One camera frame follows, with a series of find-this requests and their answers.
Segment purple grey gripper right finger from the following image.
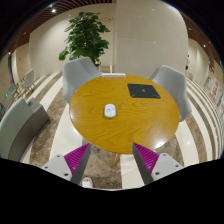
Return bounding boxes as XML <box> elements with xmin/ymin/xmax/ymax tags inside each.
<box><xmin>132</xmin><ymin>143</ymin><xmax>183</xmax><ymax>185</ymax></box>

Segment white keyboard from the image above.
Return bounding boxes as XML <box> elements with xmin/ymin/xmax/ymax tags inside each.
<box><xmin>100</xmin><ymin>73</ymin><xmax>126</xmax><ymax>78</ymax></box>

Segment white shoe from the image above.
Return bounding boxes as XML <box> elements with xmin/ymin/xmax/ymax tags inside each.
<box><xmin>82</xmin><ymin>177</ymin><xmax>93</xmax><ymax>188</ymax></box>

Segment white background chair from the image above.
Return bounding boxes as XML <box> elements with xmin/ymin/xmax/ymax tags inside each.
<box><xmin>21</xmin><ymin>70</ymin><xmax>34</xmax><ymax>93</ymax></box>

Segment white computer mouse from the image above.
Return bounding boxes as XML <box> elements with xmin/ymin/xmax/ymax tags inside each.
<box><xmin>104</xmin><ymin>104</ymin><xmax>116</xmax><ymax>118</ymax></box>

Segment black mouse pad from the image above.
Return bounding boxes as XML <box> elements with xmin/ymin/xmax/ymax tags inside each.
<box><xmin>128</xmin><ymin>84</ymin><xmax>160</xmax><ymax>99</ymax></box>

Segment round wooden table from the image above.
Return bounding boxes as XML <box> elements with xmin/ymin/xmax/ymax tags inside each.
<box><xmin>69</xmin><ymin>75</ymin><xmax>179</xmax><ymax>155</ymax></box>

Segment left grey chair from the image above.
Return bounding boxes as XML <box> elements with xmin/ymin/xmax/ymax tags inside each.
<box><xmin>62</xmin><ymin>57</ymin><xmax>101</xmax><ymax>103</ymax></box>

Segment grey chair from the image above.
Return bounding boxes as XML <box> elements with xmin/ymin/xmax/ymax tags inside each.
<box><xmin>62</xmin><ymin>57</ymin><xmax>101</xmax><ymax>103</ymax></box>
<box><xmin>152</xmin><ymin>65</ymin><xmax>192</xmax><ymax>122</ymax></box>

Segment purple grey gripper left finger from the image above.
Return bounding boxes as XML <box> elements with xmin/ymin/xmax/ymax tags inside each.
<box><xmin>42</xmin><ymin>144</ymin><xmax>91</xmax><ymax>185</ymax></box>

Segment right grey chair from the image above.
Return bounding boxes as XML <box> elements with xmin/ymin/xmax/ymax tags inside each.
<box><xmin>152</xmin><ymin>65</ymin><xmax>192</xmax><ymax>122</ymax></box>

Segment green potted plant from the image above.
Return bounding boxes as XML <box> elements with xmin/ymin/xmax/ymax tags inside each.
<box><xmin>58</xmin><ymin>12</ymin><xmax>109</xmax><ymax>64</ymax></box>

